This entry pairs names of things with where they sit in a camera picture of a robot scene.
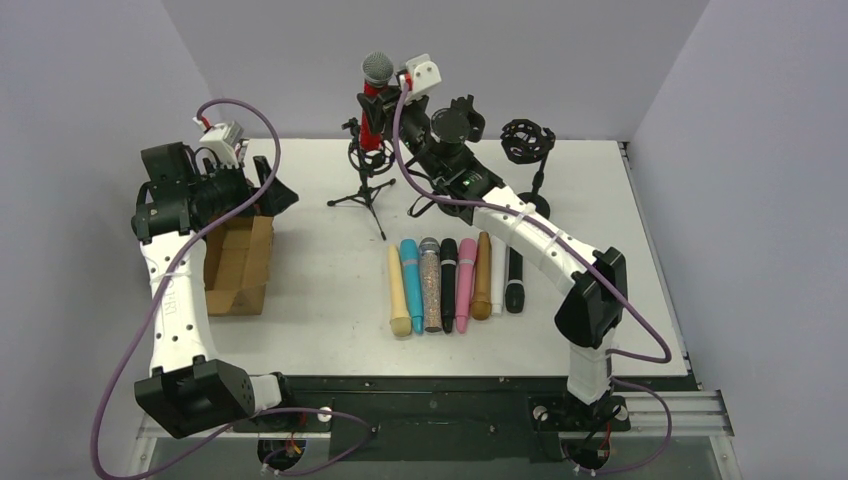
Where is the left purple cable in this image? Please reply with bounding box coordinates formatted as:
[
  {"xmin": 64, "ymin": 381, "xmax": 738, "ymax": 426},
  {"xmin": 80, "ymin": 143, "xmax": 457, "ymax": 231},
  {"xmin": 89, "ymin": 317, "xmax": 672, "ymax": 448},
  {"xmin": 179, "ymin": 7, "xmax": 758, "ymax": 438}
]
[{"xmin": 90, "ymin": 98, "xmax": 376, "ymax": 480}]

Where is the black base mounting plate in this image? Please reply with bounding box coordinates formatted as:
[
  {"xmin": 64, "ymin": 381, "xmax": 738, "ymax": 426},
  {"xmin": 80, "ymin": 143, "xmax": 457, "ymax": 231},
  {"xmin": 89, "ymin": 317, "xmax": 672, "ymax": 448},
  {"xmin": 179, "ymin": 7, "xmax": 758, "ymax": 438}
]
[{"xmin": 233, "ymin": 374, "xmax": 632, "ymax": 464}]

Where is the white microphone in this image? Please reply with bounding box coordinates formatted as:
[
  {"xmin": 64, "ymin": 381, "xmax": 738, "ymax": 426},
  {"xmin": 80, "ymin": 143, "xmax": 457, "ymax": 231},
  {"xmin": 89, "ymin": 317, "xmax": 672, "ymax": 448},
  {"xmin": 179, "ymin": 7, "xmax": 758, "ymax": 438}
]
[{"xmin": 491, "ymin": 237, "xmax": 507, "ymax": 316}]

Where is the black round-base shock-mount stand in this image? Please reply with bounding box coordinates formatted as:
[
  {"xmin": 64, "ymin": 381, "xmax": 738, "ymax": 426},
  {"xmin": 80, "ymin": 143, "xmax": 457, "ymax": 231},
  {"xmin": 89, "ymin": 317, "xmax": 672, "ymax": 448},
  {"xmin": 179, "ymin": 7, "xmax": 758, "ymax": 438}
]
[{"xmin": 500, "ymin": 119, "xmax": 556, "ymax": 218}]

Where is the black clip microphone stand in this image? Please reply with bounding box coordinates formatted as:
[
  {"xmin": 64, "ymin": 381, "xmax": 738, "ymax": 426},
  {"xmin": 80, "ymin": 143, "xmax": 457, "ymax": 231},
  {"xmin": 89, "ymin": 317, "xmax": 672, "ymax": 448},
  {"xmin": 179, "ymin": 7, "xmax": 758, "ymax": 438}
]
[{"xmin": 450, "ymin": 94, "xmax": 486, "ymax": 143}]

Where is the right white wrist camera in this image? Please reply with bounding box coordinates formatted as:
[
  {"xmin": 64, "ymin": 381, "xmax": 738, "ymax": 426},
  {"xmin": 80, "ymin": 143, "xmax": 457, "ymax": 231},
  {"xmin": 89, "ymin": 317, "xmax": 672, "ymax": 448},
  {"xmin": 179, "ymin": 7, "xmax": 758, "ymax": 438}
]
[{"xmin": 397, "ymin": 54, "xmax": 442, "ymax": 104}]

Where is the silver glitter microphone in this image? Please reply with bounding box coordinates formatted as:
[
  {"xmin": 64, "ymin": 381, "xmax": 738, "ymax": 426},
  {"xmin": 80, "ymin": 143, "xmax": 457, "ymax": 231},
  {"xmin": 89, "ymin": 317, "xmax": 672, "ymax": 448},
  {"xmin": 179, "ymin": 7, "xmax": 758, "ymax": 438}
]
[{"xmin": 419, "ymin": 237, "xmax": 443, "ymax": 333}]

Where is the cream microphone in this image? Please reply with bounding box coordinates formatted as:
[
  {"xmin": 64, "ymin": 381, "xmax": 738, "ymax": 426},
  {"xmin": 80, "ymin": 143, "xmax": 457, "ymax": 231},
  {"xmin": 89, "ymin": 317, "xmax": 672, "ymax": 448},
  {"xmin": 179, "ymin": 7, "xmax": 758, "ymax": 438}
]
[{"xmin": 387, "ymin": 244, "xmax": 412, "ymax": 337}]

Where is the gold microphone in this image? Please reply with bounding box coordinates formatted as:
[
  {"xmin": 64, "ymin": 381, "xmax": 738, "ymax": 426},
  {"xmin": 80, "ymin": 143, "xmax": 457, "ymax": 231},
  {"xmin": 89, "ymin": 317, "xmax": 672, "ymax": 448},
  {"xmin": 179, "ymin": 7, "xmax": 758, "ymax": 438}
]
[{"xmin": 470, "ymin": 231, "xmax": 492, "ymax": 321}]

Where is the aluminium frame rail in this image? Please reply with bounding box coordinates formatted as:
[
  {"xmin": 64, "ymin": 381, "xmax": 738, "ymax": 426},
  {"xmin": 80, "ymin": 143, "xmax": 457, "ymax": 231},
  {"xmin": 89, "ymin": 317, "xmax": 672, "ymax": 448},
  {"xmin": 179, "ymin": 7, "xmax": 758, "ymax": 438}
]
[{"xmin": 135, "ymin": 390, "xmax": 735, "ymax": 440}]

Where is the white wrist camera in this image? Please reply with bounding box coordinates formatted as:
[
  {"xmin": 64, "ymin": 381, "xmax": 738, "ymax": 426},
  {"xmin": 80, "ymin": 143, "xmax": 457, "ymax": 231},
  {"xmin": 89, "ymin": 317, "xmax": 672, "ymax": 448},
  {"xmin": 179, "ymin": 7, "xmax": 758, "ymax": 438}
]
[
  {"xmin": 397, "ymin": 54, "xmax": 442, "ymax": 104},
  {"xmin": 193, "ymin": 117, "xmax": 244, "ymax": 169}
]

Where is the black tripod shock-mount stand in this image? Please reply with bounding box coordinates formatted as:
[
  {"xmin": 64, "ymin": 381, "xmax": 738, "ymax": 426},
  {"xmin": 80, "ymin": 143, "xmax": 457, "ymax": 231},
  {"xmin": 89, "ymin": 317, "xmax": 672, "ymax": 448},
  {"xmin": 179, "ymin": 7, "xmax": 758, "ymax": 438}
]
[{"xmin": 326, "ymin": 118, "xmax": 396, "ymax": 241}]

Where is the blue microphone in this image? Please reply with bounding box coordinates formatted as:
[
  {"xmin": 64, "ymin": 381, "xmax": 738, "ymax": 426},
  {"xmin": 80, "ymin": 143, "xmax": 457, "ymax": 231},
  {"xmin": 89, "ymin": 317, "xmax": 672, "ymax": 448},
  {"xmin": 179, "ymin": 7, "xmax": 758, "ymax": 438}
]
[{"xmin": 399, "ymin": 238, "xmax": 424, "ymax": 334}]

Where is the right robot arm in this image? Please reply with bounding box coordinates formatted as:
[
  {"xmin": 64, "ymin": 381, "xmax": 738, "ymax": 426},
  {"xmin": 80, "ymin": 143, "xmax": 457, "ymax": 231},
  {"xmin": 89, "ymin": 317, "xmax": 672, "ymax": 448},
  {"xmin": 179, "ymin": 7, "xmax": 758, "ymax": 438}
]
[{"xmin": 357, "ymin": 87, "xmax": 627, "ymax": 405}]

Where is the black microphone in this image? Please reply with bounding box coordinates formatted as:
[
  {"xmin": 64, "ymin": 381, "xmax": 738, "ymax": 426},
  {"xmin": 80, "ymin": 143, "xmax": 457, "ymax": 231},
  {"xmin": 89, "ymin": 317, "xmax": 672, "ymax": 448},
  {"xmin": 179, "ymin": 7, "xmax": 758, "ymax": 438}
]
[
  {"xmin": 504, "ymin": 248, "xmax": 525, "ymax": 314},
  {"xmin": 440, "ymin": 238, "xmax": 458, "ymax": 334}
]

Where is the brown cardboard box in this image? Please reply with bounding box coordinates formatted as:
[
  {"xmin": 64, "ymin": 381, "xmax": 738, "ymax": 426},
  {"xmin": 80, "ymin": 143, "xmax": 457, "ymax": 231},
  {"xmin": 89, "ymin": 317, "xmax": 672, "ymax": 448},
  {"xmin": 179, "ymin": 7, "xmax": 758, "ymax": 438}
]
[{"xmin": 204, "ymin": 216, "xmax": 274, "ymax": 317}]

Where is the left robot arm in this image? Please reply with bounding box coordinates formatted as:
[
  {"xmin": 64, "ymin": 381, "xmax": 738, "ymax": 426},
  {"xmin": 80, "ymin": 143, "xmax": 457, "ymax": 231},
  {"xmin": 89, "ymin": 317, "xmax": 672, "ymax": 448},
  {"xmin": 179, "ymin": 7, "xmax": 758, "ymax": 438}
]
[{"xmin": 131, "ymin": 140, "xmax": 299, "ymax": 438}]

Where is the pink microphone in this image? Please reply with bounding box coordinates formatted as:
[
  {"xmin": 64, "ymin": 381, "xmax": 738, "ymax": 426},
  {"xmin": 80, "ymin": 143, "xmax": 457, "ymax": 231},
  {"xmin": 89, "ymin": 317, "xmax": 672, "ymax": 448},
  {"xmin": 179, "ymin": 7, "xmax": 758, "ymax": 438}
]
[{"xmin": 455, "ymin": 238, "xmax": 477, "ymax": 334}]

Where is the red glitter microphone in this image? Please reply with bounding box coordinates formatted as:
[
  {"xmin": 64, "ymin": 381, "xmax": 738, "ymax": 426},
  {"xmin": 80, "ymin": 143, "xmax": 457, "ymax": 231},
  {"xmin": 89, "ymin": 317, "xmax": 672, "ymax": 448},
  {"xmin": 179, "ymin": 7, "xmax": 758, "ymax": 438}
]
[{"xmin": 357, "ymin": 51, "xmax": 394, "ymax": 152}]

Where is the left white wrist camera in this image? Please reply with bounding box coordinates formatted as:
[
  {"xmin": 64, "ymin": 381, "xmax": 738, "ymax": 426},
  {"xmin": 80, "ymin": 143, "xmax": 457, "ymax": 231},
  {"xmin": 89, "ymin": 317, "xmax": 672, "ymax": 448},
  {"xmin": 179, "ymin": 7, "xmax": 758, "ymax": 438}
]
[{"xmin": 193, "ymin": 117, "xmax": 244, "ymax": 169}]

